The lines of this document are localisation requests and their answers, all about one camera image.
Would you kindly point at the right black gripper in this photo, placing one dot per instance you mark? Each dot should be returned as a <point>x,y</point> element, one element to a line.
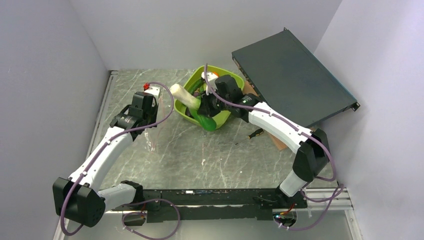
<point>204,108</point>

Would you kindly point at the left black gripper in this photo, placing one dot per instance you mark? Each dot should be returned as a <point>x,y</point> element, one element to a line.
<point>154,109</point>

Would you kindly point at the white green toy leek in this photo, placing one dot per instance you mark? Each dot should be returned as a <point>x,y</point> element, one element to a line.
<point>192,104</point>

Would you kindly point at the green plastic tray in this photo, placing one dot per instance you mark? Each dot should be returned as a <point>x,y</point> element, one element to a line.
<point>181,109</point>

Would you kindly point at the clear zip top bag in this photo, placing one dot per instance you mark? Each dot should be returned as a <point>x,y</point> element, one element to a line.
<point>152,134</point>

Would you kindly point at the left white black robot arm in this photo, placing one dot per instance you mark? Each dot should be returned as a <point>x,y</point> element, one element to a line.
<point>79,197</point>

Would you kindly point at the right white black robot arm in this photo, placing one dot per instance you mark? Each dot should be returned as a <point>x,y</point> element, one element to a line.
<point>311,147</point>

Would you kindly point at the green toy cucumber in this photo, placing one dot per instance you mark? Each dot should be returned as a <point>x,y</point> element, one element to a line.
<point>195,87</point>

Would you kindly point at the brown wooden board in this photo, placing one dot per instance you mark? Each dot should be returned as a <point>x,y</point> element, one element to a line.
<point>248,89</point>

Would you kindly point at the dark rack server chassis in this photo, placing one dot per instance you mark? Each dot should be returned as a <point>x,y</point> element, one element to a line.
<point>292,81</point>

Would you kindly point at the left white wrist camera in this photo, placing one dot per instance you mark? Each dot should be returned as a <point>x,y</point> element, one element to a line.
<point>156,91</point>

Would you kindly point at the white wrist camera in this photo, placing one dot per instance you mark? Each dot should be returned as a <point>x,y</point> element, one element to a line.
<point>156,91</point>
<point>211,85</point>

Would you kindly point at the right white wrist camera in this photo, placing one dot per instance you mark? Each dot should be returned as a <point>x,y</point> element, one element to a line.
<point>211,85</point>

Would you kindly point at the black handled screwdriver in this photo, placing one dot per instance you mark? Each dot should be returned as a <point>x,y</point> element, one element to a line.
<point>252,135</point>

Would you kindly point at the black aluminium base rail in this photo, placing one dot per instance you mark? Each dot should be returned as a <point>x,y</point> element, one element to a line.
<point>262,204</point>

